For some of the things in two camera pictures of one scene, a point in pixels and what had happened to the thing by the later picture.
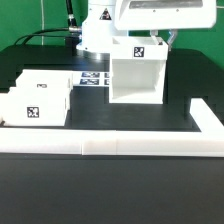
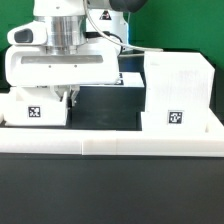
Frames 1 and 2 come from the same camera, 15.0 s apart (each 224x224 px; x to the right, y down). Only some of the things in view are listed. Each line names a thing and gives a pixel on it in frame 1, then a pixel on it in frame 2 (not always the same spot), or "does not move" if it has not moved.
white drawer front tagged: [35, 106] does not move
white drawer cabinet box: [137, 70] to [178, 92]
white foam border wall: [208, 142] does not move
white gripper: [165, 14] to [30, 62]
